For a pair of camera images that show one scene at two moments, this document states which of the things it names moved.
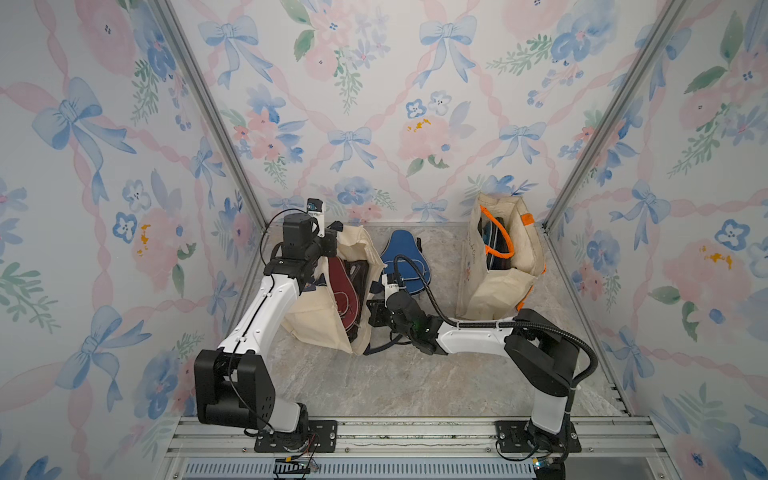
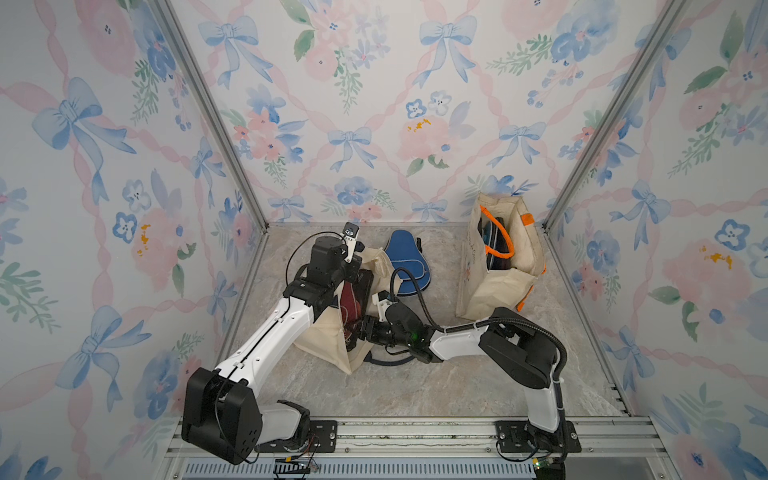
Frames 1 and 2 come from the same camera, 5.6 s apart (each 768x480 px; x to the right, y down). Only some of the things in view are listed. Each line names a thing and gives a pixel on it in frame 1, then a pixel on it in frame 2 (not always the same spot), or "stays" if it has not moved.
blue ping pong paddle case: (402, 242) stays
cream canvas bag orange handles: (504, 258) stays
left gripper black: (330, 238) → (354, 265)
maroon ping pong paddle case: (345, 291) stays
